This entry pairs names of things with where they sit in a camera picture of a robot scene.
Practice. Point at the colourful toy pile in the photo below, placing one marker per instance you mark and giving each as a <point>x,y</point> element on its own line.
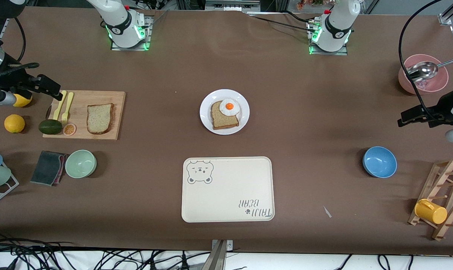
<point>309,3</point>

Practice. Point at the blue bowl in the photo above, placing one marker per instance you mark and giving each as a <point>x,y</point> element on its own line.
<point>379,162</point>

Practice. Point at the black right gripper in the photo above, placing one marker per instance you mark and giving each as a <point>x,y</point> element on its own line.
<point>13,78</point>

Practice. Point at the brown bread slice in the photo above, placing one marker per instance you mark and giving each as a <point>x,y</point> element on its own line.
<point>98,119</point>
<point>220,122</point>

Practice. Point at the clear ice cube pieces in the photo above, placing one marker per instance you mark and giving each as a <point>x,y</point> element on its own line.
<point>423,85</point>

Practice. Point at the bamboo cutting board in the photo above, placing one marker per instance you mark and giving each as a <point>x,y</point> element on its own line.
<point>80,97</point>

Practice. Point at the metal scoop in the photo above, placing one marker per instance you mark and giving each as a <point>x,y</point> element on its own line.
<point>421,71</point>

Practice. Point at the wooden mug rack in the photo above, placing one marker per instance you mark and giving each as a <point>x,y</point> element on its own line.
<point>446,176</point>

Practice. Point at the toy fried egg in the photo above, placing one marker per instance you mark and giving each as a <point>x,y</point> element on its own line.
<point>230,107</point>

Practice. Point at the orange fruit slice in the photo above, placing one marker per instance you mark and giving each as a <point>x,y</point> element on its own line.
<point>69,129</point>

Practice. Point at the white paper scrap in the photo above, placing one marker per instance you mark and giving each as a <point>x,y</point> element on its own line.
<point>327,212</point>

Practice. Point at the white round plate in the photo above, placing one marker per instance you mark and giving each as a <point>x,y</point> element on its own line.
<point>207,112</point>

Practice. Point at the pink bowl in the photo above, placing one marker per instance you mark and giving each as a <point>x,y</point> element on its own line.
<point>440,80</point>

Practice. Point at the brown table cover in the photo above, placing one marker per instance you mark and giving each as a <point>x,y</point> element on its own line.
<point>155,93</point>

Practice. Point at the pale green bowl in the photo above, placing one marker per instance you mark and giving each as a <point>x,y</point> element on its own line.
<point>80,164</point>

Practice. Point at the cream bear print tray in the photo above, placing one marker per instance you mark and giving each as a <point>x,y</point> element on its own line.
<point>226,191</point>

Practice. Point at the aluminium profile bar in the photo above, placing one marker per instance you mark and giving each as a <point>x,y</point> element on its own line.
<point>449,13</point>

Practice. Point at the yellow plastic fork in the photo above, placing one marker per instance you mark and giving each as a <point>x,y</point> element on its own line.
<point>68,105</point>

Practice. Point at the yellow lemon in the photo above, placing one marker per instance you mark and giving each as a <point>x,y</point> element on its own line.
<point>23,101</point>
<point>14,123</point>

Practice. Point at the pink cloth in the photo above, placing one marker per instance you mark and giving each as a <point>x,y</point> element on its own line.
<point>62,168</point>

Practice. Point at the grey folded cloth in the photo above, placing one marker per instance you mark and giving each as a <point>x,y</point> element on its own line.
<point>46,168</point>

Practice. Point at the yellow mug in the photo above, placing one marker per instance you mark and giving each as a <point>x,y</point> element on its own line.
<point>431,212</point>

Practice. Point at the green avocado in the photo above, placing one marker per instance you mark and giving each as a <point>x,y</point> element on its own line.
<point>50,126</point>

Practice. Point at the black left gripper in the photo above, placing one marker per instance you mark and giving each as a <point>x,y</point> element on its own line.
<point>441,107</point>

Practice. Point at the metal camera pole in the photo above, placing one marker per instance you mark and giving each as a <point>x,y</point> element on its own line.
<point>217,258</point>

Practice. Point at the yellow plastic knife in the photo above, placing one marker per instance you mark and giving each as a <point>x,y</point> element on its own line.
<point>58,108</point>

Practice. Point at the metal frame equipment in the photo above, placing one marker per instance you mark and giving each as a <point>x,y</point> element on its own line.
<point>230,4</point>

